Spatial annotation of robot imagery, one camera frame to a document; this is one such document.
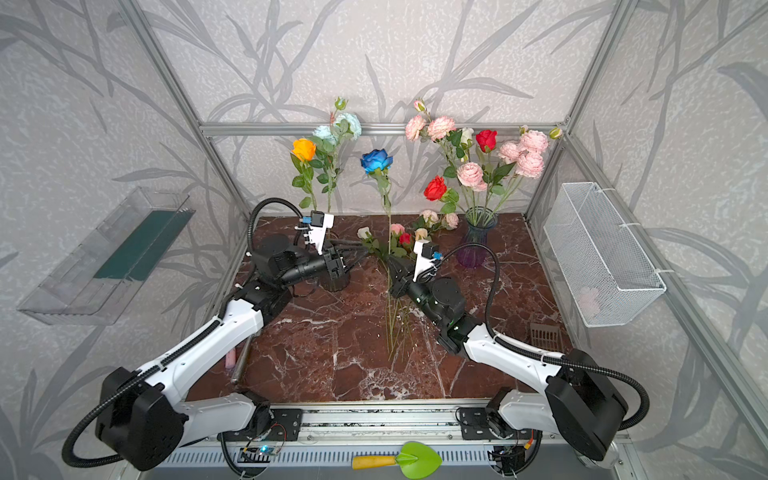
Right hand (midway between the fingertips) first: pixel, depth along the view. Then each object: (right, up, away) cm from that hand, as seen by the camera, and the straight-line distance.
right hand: (388, 250), depth 72 cm
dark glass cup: (-19, -12, +24) cm, 33 cm away
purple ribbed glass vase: (+28, +9, +22) cm, 37 cm away
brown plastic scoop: (+47, -27, +17) cm, 57 cm away
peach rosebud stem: (+10, +5, +37) cm, 38 cm away
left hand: (-5, +2, -4) cm, 6 cm away
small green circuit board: (-29, -48, -1) cm, 56 cm away
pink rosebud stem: (+1, +6, +40) cm, 40 cm away
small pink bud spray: (+14, +10, +44) cm, 47 cm away
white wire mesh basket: (+46, -5, -11) cm, 47 cm away
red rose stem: (+13, +17, +13) cm, 25 cm away
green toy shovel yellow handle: (+7, -48, -4) cm, 49 cm away
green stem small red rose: (+4, +3, +36) cm, 37 cm away
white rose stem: (-9, +2, +40) cm, 41 cm away
